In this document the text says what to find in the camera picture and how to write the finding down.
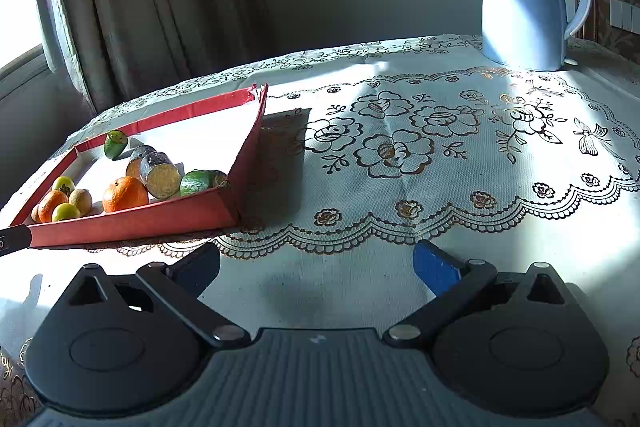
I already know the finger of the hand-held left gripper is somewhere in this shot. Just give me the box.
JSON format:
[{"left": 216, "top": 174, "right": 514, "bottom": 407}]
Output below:
[{"left": 0, "top": 224, "right": 34, "bottom": 258}]

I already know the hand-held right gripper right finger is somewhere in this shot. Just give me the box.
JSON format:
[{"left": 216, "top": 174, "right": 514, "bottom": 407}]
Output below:
[{"left": 384, "top": 239, "right": 583, "bottom": 348}]

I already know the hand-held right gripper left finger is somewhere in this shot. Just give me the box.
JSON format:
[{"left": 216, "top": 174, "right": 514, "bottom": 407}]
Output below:
[{"left": 55, "top": 243, "right": 251, "bottom": 349}]

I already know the orange mandarin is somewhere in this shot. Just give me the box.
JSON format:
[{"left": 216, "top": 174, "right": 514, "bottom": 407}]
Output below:
[
  {"left": 37, "top": 190, "right": 69, "bottom": 224},
  {"left": 102, "top": 176, "right": 150, "bottom": 214}
]

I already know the red cardboard box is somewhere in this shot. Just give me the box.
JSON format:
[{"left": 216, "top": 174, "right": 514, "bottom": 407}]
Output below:
[{"left": 10, "top": 83, "right": 269, "bottom": 249}]

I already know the green oval fruit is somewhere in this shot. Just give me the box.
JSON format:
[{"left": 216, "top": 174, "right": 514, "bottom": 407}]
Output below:
[
  {"left": 179, "top": 169, "right": 231, "bottom": 198},
  {"left": 104, "top": 130, "right": 129, "bottom": 161}
]

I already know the white floral tablecloth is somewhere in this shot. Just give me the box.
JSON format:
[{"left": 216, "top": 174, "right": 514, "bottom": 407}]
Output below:
[{"left": 0, "top": 34, "right": 640, "bottom": 427}]

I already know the sheer lace curtain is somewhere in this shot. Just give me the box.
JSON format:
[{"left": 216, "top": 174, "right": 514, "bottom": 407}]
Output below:
[{"left": 29, "top": 0, "right": 98, "bottom": 110}]

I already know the white wall switch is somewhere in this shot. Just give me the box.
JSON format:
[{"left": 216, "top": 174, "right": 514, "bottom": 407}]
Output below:
[{"left": 610, "top": 0, "right": 640, "bottom": 30}]

